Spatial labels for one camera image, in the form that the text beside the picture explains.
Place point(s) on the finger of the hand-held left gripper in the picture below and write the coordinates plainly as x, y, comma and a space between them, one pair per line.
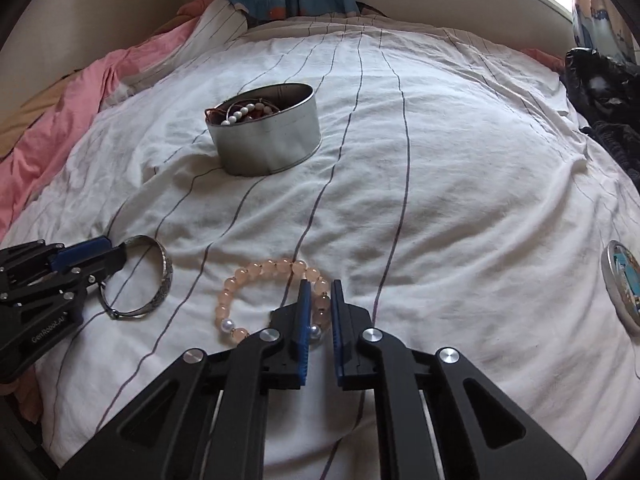
82, 252
107, 261

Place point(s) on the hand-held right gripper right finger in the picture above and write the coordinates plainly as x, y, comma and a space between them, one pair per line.
339, 332

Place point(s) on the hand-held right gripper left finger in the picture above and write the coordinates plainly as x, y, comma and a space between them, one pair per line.
303, 332

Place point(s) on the silver bangle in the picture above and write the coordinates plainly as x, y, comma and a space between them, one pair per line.
165, 265

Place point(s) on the silver round tin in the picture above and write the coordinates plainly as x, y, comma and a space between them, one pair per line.
270, 145

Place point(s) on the tan cloth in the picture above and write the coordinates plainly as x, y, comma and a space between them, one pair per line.
20, 125

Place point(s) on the pink blanket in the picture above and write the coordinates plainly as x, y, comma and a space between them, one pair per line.
60, 110

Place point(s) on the white striped duvet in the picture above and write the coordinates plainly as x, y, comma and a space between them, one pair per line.
450, 185

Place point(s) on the round tin lid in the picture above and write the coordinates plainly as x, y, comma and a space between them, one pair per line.
625, 280

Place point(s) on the dark clothing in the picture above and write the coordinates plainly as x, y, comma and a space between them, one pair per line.
620, 140

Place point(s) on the pink cloth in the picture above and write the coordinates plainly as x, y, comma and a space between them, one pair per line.
545, 56

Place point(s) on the black plastic bag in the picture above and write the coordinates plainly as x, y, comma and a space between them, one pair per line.
585, 65

